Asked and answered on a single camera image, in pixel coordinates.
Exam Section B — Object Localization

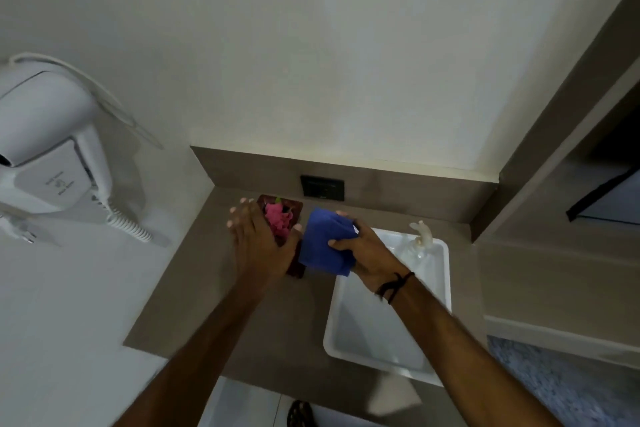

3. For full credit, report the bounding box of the person's left hand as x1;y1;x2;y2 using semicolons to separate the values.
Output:
226;198;304;288

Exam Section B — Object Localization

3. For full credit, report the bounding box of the person's right hand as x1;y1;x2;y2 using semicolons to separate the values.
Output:
327;211;402;295

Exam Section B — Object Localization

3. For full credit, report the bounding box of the blue cloth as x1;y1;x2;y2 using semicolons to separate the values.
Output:
298;207;361;277

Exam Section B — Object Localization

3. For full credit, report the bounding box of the person's left forearm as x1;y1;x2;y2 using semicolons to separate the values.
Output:
112;276;282;427

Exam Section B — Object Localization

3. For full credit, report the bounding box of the person's right forearm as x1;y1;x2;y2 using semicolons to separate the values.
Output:
386;276;566;427

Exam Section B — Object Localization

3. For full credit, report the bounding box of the pink flower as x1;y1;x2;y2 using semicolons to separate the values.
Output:
263;197;297;246

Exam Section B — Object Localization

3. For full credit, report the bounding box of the dark red tray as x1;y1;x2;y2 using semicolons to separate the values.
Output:
256;194;306;279

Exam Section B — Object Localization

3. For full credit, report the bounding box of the black wrist band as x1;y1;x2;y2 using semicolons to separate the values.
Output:
374;271;416;305

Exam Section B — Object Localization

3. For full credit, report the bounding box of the white faucet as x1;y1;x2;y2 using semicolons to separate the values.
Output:
408;220;435;249

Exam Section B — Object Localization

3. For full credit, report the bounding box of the white rectangular sink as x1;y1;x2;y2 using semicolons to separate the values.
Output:
322;227;453;388

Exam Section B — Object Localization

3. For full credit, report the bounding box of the person's shoe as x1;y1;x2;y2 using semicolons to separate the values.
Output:
287;399;315;427

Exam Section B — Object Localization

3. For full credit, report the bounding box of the brown wooden cabinet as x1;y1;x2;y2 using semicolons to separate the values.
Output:
470;0;640;371

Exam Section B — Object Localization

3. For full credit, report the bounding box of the grey rug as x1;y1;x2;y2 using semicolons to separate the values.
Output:
486;336;640;427

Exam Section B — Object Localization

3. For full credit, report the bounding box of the black wall outlet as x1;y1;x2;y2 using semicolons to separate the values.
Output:
300;174;346;201

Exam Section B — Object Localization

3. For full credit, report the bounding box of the white coiled cord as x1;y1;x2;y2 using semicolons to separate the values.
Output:
102;201;153;244

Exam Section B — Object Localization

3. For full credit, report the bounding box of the white wall hair dryer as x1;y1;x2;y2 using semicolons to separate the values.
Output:
0;52;167;248

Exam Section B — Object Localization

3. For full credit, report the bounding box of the black bar handle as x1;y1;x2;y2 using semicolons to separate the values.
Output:
565;165;640;225

